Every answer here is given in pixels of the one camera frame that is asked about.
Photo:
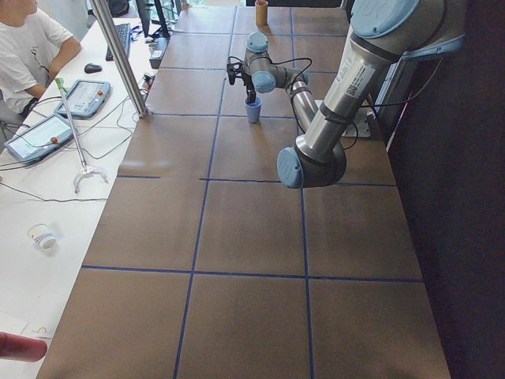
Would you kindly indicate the teach pendant far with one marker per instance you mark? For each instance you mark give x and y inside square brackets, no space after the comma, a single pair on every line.
[85,98]

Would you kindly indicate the brown cup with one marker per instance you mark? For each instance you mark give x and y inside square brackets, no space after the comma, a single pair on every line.
[261,9]

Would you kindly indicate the person in white shirt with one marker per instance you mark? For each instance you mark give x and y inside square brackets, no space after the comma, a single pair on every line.
[34,49]

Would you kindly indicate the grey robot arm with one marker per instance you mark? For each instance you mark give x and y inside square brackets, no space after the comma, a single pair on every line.
[381,33]

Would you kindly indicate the light blue ribbed cup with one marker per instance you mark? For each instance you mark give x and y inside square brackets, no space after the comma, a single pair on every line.
[253,110]

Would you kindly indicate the black computer mouse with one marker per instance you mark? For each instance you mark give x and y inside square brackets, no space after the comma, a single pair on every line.
[92,68]

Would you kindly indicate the red object at corner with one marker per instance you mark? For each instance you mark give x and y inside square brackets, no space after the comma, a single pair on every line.
[21,348]

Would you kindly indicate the aluminium frame post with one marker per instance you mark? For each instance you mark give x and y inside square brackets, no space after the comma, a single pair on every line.
[105,20]

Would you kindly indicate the teach pendant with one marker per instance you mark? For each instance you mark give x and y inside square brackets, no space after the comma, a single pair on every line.
[40,140]
[85,98]

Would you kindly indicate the teach pendant near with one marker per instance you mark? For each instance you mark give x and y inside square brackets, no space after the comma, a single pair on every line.
[40,140]

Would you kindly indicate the white paper cup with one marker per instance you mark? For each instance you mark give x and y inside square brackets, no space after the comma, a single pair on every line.
[43,237]

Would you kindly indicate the black keyboard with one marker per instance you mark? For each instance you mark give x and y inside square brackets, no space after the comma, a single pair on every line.
[124,35]

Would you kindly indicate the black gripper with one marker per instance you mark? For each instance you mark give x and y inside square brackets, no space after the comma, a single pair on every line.
[248,84]

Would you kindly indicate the reacher grabber tool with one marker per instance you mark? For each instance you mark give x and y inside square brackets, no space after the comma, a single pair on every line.
[86,170]

